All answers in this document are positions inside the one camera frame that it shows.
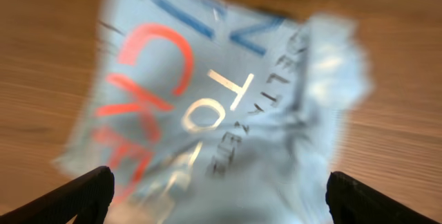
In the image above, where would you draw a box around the light blue printed t-shirt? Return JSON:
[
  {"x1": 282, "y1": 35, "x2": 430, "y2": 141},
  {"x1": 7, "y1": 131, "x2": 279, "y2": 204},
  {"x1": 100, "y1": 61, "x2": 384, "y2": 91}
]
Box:
[{"x1": 57, "y1": 0, "x2": 369, "y2": 223}]

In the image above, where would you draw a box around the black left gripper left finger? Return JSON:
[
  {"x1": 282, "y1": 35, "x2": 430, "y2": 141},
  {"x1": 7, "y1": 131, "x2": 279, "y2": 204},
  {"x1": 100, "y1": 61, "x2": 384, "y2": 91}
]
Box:
[{"x1": 1, "y1": 166, "x2": 115, "y2": 224}]

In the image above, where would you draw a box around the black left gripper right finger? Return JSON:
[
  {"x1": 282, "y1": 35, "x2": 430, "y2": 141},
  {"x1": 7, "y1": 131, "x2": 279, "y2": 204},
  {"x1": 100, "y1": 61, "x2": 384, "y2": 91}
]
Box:
[{"x1": 325, "y1": 171, "x2": 439, "y2": 224}]

